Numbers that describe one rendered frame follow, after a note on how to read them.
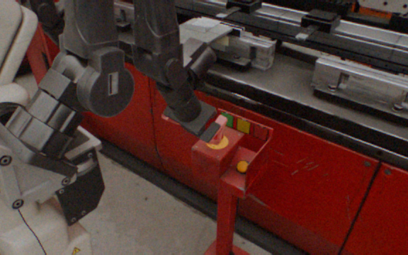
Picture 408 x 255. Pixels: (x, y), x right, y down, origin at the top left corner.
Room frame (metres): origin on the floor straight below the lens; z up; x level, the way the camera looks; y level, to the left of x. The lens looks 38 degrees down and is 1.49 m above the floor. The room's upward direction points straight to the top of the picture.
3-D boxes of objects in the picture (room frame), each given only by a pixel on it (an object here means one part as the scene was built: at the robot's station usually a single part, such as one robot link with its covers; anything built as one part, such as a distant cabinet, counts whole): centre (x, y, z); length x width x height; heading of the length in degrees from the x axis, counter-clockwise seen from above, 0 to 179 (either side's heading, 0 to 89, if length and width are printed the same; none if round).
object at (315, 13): (1.24, -0.42, 1.01); 0.26 x 0.12 x 0.05; 144
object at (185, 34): (1.18, 0.04, 1.00); 0.26 x 0.18 x 0.01; 144
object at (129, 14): (1.63, 0.39, 0.92); 0.50 x 0.06 x 0.10; 54
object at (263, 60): (1.27, -0.10, 0.92); 0.39 x 0.06 x 0.10; 54
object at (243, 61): (1.23, -0.05, 0.89); 0.30 x 0.05 x 0.03; 54
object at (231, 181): (0.82, -0.09, 0.75); 0.20 x 0.16 x 0.18; 56
